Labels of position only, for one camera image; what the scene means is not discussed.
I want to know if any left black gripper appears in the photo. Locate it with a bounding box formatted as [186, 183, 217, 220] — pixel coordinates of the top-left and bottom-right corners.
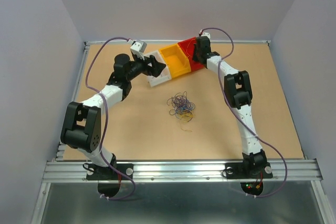
[126, 53, 165, 81]

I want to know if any red plastic bin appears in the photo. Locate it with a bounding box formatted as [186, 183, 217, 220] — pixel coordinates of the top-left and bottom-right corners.
[177, 37, 204, 72]

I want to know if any white plastic bin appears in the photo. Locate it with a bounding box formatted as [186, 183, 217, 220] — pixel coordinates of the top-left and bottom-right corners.
[144, 50, 172, 87]

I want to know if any yellow plastic bin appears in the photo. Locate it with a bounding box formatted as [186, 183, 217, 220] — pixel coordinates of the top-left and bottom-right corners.
[159, 44, 191, 79]

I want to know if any wire bundle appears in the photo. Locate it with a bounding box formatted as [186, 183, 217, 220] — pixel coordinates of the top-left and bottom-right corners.
[166, 91, 197, 123]

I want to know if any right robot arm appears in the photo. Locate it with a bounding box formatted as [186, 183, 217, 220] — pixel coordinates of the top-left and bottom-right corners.
[193, 35, 273, 179]

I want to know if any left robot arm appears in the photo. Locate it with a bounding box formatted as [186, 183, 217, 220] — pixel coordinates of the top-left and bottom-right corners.
[60, 54, 166, 179]

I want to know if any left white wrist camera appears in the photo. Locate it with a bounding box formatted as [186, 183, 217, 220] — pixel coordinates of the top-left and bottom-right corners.
[130, 40, 147, 58]

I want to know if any aluminium back rail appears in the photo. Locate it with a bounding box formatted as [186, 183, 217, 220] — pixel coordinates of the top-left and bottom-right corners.
[84, 39, 271, 46]

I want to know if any aluminium rail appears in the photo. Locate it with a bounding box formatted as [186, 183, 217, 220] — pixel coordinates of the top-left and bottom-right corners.
[84, 39, 271, 46]
[53, 44, 90, 162]
[43, 159, 323, 184]

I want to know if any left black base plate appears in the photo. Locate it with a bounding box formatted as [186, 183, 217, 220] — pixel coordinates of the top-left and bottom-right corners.
[82, 163, 133, 181]

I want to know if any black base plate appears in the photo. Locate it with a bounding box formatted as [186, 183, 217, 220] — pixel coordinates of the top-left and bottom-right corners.
[223, 162, 273, 179]
[82, 163, 133, 181]

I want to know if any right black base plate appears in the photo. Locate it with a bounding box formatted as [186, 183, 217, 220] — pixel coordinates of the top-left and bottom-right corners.
[223, 162, 273, 179]

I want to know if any aluminium left side rail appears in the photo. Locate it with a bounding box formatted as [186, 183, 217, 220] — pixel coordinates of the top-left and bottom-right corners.
[53, 44, 90, 162]

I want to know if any aluminium front rail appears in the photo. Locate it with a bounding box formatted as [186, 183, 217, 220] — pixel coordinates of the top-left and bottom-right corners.
[43, 159, 323, 184]

